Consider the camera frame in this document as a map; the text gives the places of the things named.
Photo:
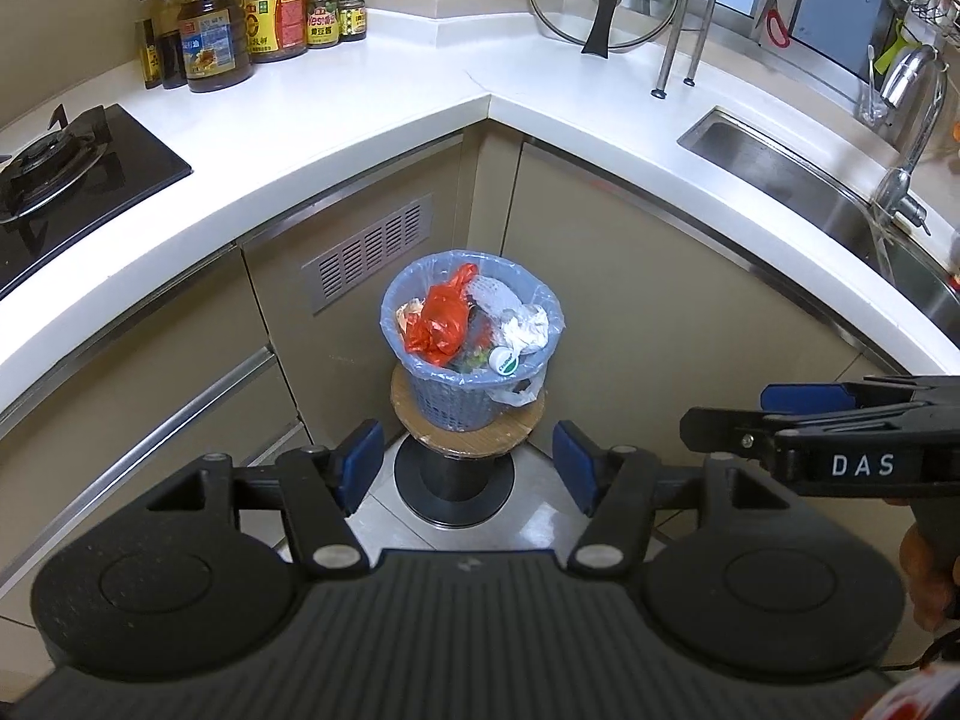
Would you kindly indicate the dark oil bottle blue label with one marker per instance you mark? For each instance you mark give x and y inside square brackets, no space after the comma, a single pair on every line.
[210,45]

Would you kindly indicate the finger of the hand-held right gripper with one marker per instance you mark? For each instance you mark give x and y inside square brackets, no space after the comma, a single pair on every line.
[735,431]
[802,396]

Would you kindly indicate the small dark sauce bottle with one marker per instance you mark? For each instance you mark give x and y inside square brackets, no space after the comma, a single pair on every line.
[150,52]

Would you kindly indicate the pale blue mesh waste basket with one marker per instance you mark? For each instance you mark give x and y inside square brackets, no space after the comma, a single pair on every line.
[450,405]

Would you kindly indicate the stainless steel sink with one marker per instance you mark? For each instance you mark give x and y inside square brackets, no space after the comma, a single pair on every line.
[787,172]

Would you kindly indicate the bright green hanging item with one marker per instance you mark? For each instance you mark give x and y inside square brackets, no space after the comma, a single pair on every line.
[896,52]

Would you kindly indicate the large jar dark lid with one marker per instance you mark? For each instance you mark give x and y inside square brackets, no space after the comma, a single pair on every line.
[322,22]

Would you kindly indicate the small jar checked lid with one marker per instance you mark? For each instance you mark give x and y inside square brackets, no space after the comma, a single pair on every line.
[352,19]

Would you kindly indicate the bubble wrap sheet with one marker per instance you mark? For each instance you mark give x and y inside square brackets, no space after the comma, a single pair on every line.
[491,292]

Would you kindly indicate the red white patterned cloth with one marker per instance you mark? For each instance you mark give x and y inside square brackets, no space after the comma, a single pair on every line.
[922,694]

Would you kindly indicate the black gas stove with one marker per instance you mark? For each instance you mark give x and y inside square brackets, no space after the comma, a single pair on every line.
[112,165]

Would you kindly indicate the person's right hand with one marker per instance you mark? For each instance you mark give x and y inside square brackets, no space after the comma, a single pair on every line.
[919,585]

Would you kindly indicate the small bottle yellow cap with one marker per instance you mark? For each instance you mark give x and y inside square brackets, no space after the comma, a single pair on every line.
[171,52]

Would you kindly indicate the beige kitchen cabinet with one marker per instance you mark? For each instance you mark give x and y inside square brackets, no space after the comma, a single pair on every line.
[637,277]

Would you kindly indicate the chrome faucet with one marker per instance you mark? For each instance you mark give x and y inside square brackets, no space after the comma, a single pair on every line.
[907,71]

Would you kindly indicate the grey louvred vent grille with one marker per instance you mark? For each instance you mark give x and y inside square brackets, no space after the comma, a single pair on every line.
[367,251]

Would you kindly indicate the orange plastic bag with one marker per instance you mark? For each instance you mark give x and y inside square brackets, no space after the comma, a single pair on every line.
[439,322]

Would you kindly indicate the steel dish rack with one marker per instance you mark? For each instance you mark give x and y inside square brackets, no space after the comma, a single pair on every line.
[664,82]

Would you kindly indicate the white paper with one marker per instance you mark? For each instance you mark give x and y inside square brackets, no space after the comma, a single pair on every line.
[525,330]

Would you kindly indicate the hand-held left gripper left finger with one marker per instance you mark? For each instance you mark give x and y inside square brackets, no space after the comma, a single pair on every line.
[358,465]

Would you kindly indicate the round wooden stool black base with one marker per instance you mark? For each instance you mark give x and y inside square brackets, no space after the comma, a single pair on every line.
[450,444]

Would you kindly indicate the clear plastic bin liner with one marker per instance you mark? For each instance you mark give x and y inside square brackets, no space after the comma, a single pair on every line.
[394,315]

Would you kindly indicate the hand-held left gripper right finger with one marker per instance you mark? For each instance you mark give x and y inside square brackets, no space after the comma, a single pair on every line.
[576,465]

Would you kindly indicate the plastic bottle green label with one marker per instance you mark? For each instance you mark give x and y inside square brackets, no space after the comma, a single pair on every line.
[504,362]

